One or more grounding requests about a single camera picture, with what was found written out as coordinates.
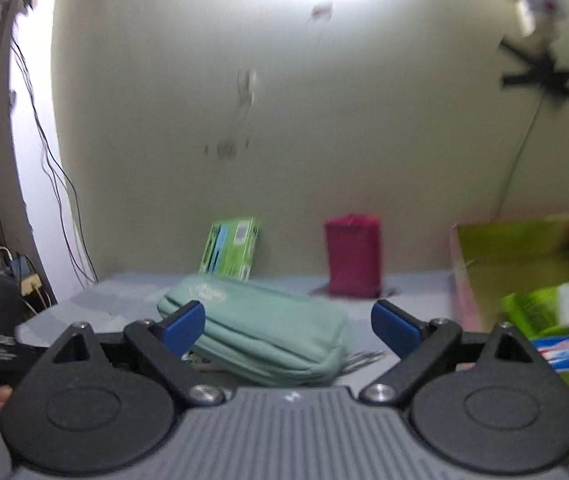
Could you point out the green cardboard box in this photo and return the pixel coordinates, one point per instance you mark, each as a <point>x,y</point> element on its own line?
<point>232,247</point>

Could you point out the magenta fabric wallet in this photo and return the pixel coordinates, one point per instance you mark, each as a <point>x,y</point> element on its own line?
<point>353,255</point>

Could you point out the thin metal object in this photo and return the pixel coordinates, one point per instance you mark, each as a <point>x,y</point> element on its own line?
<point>364,358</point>

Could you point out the mint green zipper pouch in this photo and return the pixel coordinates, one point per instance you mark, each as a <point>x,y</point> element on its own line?
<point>269,325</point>

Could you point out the pink storage box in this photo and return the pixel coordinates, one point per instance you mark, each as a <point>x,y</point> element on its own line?
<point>469,260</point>

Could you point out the wall sticker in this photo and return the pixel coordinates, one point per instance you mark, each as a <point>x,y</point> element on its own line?
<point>227,149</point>

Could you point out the lime green packet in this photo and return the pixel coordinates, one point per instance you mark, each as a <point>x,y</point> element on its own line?
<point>539,307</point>

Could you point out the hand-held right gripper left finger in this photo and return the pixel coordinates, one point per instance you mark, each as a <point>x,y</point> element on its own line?
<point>183,324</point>

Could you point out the striped grey bed sheet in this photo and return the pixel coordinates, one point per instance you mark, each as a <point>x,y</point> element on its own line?
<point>129,295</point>

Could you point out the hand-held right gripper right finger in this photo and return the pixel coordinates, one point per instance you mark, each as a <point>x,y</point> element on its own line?
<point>389,325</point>

